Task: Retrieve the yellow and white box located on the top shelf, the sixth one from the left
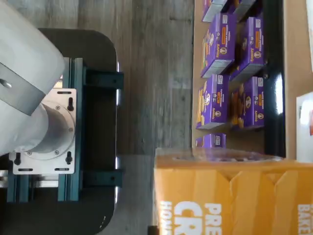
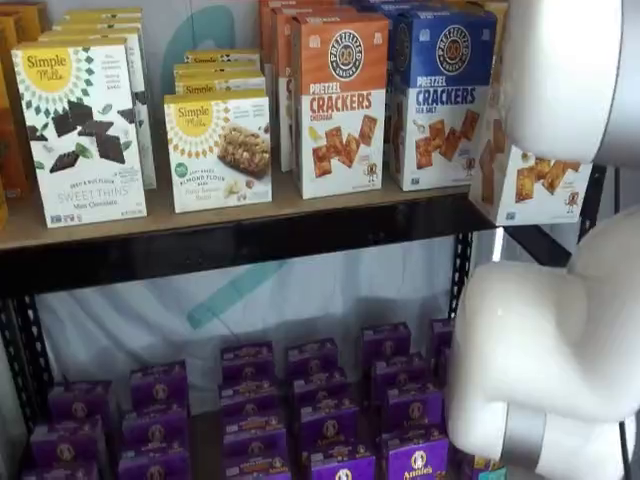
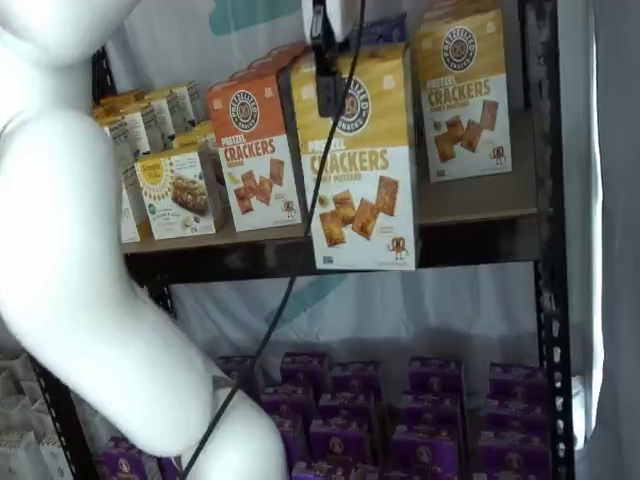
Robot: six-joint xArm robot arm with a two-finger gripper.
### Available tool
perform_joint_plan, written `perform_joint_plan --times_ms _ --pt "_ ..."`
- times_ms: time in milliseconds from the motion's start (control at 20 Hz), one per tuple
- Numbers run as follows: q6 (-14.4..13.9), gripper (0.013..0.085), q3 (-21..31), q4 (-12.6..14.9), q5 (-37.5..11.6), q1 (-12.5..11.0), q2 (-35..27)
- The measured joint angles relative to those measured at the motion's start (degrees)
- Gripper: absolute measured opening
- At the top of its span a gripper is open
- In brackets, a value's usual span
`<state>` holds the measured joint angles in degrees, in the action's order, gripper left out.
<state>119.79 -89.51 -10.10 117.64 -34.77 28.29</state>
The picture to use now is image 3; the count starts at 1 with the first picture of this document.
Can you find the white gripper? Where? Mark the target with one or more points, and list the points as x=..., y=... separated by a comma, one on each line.
x=347, y=17

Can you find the yellow white Pretzelized cracker box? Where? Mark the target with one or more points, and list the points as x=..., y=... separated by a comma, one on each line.
x=465, y=100
x=365, y=200

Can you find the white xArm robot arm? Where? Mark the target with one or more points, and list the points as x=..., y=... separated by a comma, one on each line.
x=75, y=250

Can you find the orange white Pretzelized cracker box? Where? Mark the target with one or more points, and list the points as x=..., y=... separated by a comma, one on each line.
x=255, y=165
x=255, y=72
x=280, y=52

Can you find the dark blue cardboard box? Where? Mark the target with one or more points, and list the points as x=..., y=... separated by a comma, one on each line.
x=385, y=30

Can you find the cream Simple Mills box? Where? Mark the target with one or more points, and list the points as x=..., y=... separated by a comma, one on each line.
x=185, y=105
x=192, y=142
x=112, y=107
x=127, y=132
x=157, y=120
x=130, y=210

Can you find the wooden shelf board under crackers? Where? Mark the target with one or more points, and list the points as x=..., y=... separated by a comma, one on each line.
x=475, y=205

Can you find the Simple Mills snack bar box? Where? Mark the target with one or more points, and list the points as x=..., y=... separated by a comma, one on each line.
x=175, y=200

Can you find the purple Annie's macaroni box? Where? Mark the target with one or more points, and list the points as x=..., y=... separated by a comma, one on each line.
x=512, y=460
x=515, y=417
x=125, y=462
x=242, y=372
x=430, y=476
x=347, y=407
x=320, y=472
x=287, y=405
x=305, y=370
x=517, y=380
x=427, y=447
x=430, y=412
x=435, y=375
x=357, y=377
x=340, y=442

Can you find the white paper bag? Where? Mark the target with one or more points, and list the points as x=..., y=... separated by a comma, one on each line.
x=17, y=455
x=45, y=412
x=55, y=457

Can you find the black metal shelving frame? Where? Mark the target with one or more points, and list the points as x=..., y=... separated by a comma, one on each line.
x=555, y=350

